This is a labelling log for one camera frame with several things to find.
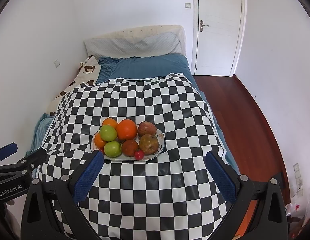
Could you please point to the blue bed sheet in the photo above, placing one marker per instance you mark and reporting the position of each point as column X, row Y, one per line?
column 144, row 68

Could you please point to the orange at plate back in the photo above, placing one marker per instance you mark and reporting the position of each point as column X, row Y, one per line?
column 109, row 121

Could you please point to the brownish green apple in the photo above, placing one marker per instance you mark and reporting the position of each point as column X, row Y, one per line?
column 148, row 144

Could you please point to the metal door handle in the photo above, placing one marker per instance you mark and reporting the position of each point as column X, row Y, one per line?
column 201, row 25

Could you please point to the dark red orange tomato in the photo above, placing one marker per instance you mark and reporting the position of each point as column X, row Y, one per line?
column 129, row 147

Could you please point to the wall power sockets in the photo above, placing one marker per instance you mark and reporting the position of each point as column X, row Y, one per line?
column 298, row 179

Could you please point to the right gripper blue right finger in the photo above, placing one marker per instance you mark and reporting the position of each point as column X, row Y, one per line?
column 221, row 178

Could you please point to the light blue blanket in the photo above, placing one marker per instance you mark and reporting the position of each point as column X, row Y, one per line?
column 39, row 132

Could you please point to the white wall switch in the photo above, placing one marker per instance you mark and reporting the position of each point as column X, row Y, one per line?
column 187, row 5

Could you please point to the floral white oval plate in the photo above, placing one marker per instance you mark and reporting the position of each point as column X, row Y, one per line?
column 161, row 139

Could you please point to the large green apple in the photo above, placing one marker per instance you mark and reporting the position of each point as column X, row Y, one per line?
column 108, row 133

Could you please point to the white door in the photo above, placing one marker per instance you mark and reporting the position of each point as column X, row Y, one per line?
column 217, row 48

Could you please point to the red apple on plate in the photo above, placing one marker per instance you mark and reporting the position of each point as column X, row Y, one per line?
column 146, row 127

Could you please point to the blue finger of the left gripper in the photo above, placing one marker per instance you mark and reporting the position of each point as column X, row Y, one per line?
column 8, row 150

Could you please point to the large orange on plate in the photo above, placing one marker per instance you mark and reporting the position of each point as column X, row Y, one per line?
column 126, row 130

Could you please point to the teddy bear print pillow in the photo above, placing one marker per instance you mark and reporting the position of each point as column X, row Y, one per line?
column 88, row 73

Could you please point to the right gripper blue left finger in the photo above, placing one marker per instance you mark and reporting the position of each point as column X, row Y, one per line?
column 85, row 174

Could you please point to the small green apple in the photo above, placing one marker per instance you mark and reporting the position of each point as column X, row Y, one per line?
column 112, row 149

